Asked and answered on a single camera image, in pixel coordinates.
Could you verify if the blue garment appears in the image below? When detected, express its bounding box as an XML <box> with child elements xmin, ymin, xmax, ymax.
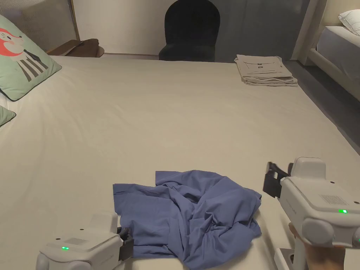
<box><xmin>112</xmin><ymin>169</ymin><xmax>263</xmax><ymax>270</ymax></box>

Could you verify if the bed with beige sheet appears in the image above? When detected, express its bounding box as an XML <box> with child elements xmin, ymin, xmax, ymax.
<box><xmin>0</xmin><ymin>54</ymin><xmax>360</xmax><ymax>270</ymax></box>

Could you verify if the folded beige cloth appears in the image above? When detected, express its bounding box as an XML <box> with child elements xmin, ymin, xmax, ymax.
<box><xmin>234</xmin><ymin>54</ymin><xmax>298</xmax><ymax>87</ymax></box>

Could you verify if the white pillow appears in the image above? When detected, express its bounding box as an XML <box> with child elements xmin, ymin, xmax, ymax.
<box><xmin>338</xmin><ymin>9</ymin><xmax>360</xmax><ymax>36</ymax></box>

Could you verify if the green cushion with fox print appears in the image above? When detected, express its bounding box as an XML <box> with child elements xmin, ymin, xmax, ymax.
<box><xmin>0</xmin><ymin>14</ymin><xmax>62</xmax><ymax>101</ymax></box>

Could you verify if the black upholstered chair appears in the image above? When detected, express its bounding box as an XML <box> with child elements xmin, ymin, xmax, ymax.
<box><xmin>158</xmin><ymin>0</ymin><xmax>221</xmax><ymax>62</ymax></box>

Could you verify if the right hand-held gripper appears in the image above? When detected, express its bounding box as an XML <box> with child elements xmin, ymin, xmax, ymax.
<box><xmin>263</xmin><ymin>157</ymin><xmax>360</xmax><ymax>270</ymax></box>

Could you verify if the plain green cushion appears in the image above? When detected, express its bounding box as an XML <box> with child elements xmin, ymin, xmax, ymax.
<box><xmin>0</xmin><ymin>105</ymin><xmax>17</xmax><ymax>128</ymax></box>

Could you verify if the brown wooden side table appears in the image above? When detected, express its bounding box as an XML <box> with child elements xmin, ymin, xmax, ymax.
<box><xmin>46</xmin><ymin>39</ymin><xmax>104</xmax><ymax>58</ymax></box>

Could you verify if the person's right hand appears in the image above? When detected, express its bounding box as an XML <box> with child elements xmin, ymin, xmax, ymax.
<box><xmin>289</xmin><ymin>222</ymin><xmax>348</xmax><ymax>270</ymax></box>

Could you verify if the bed with grey mattress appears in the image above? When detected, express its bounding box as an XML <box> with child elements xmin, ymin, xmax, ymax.
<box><xmin>308</xmin><ymin>25</ymin><xmax>360</xmax><ymax>103</ymax></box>

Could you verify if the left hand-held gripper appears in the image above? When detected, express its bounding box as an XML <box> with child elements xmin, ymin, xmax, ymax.
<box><xmin>35</xmin><ymin>212</ymin><xmax>134</xmax><ymax>270</ymax></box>

